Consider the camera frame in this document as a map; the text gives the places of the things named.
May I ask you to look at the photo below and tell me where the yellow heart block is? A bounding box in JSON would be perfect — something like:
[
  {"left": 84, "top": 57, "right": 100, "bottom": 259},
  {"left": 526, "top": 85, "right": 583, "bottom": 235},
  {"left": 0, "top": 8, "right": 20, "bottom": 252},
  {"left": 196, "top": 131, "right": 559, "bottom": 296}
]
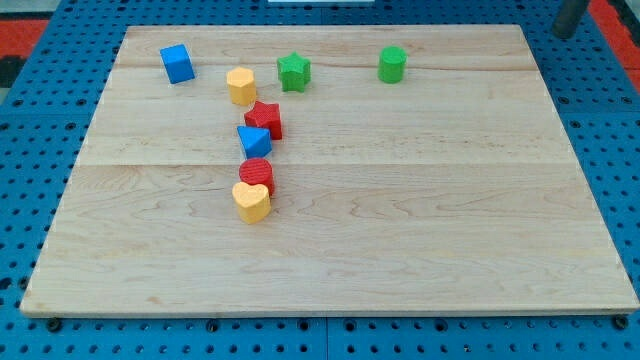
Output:
[{"left": 232, "top": 182, "right": 271, "bottom": 224}]

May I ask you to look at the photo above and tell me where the blue cube block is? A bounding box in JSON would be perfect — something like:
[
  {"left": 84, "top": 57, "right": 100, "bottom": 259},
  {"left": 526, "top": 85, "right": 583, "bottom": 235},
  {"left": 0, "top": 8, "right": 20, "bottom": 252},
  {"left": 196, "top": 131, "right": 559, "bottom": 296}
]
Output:
[{"left": 159, "top": 44, "right": 195, "bottom": 84}]

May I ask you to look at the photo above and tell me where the green star block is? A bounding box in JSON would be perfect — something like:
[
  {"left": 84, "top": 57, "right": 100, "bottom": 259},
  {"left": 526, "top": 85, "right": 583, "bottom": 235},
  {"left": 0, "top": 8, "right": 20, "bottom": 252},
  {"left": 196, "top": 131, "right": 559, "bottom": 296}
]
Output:
[{"left": 277, "top": 52, "right": 311, "bottom": 93}]

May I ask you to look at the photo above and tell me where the red cylinder block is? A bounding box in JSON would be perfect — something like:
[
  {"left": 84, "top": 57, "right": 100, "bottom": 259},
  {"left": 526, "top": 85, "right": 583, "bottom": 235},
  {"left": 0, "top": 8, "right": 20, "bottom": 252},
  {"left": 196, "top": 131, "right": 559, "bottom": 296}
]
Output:
[{"left": 239, "top": 158, "right": 275, "bottom": 196}]

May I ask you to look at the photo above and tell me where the green cylinder block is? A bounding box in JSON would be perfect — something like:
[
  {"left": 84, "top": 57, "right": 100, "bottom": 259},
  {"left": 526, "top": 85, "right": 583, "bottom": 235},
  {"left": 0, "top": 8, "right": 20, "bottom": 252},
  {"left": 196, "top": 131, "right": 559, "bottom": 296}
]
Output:
[{"left": 377, "top": 46, "right": 407, "bottom": 84}]

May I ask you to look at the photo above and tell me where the yellow hexagon block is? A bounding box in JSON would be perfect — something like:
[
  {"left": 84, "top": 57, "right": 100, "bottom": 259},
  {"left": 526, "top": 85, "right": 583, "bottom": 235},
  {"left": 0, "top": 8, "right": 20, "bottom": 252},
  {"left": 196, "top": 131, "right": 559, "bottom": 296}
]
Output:
[{"left": 226, "top": 67, "right": 257, "bottom": 106}]

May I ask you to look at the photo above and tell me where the blue triangle block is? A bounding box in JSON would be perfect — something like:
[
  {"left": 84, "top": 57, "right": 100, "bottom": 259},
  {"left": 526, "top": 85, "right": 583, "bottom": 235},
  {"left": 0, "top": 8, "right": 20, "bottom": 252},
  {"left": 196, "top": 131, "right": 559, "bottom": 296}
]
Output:
[{"left": 237, "top": 126, "right": 272, "bottom": 159}]

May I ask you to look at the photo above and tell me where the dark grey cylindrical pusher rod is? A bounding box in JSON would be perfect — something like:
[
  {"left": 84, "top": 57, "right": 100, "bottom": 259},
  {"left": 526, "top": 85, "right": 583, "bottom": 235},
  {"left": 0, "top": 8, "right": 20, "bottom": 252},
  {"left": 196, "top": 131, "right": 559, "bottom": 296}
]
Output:
[{"left": 551, "top": 0, "right": 590, "bottom": 40}]

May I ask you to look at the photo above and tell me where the red star block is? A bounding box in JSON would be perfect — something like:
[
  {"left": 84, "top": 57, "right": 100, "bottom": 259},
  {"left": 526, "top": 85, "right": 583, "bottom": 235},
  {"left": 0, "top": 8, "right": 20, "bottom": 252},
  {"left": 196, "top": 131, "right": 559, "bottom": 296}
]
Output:
[{"left": 244, "top": 101, "right": 283, "bottom": 140}]

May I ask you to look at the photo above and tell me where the wooden board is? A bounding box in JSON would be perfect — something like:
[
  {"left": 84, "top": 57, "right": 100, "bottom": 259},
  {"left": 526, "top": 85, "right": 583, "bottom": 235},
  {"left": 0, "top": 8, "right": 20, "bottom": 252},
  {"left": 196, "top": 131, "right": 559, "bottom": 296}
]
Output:
[{"left": 21, "top": 25, "right": 639, "bottom": 318}]

